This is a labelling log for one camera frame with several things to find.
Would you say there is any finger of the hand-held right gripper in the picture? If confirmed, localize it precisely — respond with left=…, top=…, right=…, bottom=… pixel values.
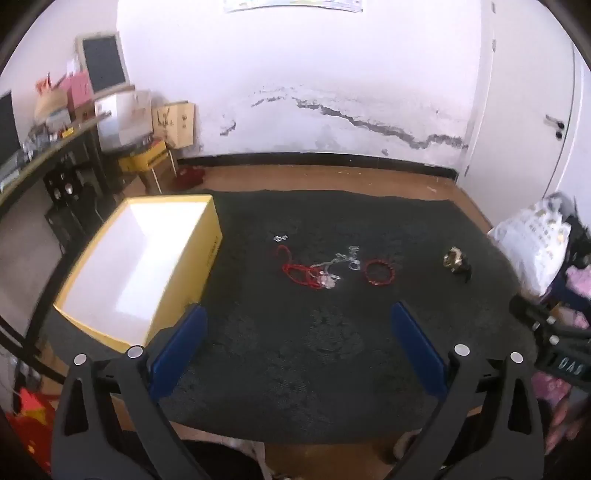
left=509, top=294, right=557, bottom=334

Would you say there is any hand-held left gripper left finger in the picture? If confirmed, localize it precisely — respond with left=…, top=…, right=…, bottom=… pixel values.
left=50, top=302, right=213, bottom=480

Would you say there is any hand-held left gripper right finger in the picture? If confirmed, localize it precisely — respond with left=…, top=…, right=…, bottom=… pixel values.
left=390, top=301, right=548, bottom=480

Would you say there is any yellow cardboard box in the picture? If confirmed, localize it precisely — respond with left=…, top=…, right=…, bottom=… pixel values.
left=53, top=194, right=223, bottom=355

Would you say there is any silver chain necklace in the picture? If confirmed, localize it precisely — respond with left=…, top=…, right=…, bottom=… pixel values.
left=309, top=246, right=362, bottom=289

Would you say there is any person's right hand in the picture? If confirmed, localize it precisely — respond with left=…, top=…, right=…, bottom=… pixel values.
left=545, top=396, right=586, bottom=456

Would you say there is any pink cloth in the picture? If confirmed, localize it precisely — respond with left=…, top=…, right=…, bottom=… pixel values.
left=564, top=267, right=591, bottom=326

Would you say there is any dark patterned mat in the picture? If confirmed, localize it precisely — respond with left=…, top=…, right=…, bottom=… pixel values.
left=44, top=189, right=539, bottom=446

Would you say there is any red bag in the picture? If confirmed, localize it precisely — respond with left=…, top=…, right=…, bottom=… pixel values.
left=8, top=387, right=60, bottom=476

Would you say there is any red cloth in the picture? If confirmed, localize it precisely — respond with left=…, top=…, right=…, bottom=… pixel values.
left=177, top=167, right=206, bottom=190

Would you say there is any black crate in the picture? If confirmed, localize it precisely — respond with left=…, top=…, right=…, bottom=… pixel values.
left=43, top=156, right=115, bottom=243

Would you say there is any yellow stool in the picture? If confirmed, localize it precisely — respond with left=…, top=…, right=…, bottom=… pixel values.
left=117, top=140, right=178, bottom=195

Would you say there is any white door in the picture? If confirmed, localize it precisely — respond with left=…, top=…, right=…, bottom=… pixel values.
left=463, top=0, right=591, bottom=232

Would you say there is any tan box with drawing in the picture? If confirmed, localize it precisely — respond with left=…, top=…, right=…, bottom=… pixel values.
left=152, top=102, right=196, bottom=149

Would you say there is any dark desk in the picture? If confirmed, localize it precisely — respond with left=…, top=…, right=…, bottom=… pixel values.
left=0, top=113, right=118, bottom=370

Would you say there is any white cardboard box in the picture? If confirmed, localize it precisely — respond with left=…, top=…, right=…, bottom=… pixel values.
left=95, top=90, right=155, bottom=149

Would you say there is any pink box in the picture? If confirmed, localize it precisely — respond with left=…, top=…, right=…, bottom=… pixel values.
left=59, top=71, right=96, bottom=119

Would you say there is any black monitor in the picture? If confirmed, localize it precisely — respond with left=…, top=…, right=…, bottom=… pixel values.
left=0, top=90, right=22, bottom=168

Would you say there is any white framed blackboard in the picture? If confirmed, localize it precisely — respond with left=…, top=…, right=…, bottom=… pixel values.
left=76, top=31, right=131, bottom=96

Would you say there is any gold and black bracelet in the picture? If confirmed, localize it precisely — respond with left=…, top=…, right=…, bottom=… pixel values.
left=443, top=248, right=472, bottom=280

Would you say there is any red bead bracelet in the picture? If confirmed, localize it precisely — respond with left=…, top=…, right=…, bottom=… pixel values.
left=363, top=260, right=396, bottom=286

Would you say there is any red string bracelet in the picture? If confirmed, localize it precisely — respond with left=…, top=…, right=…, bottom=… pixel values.
left=276, top=244, right=327, bottom=291

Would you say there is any black door handle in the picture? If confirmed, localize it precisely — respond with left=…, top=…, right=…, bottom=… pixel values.
left=545, top=114, right=567, bottom=140

